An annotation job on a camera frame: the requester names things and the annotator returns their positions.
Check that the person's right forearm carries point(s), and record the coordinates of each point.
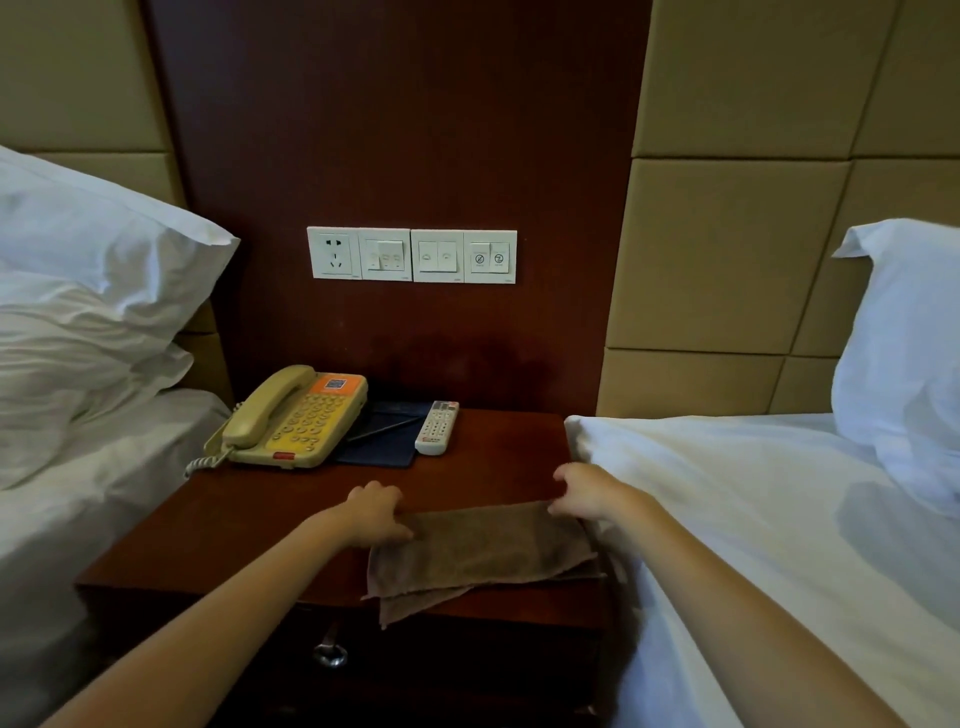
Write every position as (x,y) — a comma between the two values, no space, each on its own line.
(750,615)

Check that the white four-button switch panel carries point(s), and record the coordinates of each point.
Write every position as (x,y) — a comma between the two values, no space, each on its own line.
(465,256)

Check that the black pen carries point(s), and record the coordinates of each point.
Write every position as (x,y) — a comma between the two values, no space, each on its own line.
(382,429)

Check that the white bed cover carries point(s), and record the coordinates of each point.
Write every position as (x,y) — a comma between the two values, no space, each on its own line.
(787,562)

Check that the person's left hand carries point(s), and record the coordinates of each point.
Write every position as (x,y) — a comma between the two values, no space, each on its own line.
(375,514)

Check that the person's left forearm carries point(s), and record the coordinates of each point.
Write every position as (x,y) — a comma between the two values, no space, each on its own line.
(195,630)

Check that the white bed sheet mattress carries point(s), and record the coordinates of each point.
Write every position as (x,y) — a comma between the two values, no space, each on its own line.
(75,540)

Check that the smooth white pillow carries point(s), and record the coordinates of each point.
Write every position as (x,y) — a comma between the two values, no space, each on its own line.
(90,225)

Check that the dark wooden nightstand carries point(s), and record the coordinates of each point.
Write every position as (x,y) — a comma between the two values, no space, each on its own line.
(262,510)

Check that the person's right hand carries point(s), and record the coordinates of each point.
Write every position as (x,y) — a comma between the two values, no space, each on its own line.
(592,491)

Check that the white socket and switch panel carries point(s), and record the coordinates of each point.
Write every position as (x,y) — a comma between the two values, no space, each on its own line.
(334,253)

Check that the dark blue scribbled pouch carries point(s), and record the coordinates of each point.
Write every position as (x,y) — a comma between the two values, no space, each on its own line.
(382,442)

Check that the white remote control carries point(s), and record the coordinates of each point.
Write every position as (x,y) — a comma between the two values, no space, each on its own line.
(436,429)

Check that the brown cleaning cloth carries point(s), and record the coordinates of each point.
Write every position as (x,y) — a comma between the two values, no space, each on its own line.
(480,555)

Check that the beige padded headboard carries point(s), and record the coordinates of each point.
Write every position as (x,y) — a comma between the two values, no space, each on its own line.
(735,225)

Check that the crumpled white pillow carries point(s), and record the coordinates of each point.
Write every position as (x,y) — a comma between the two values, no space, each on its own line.
(60,375)

